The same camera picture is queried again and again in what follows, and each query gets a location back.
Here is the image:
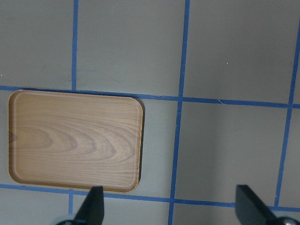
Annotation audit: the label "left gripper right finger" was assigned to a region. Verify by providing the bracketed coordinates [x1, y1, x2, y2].
[235, 185, 281, 225]

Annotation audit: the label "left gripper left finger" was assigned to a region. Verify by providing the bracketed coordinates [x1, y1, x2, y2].
[71, 186, 104, 225]

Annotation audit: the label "wooden tray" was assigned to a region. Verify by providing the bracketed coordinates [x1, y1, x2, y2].
[8, 90, 144, 193]

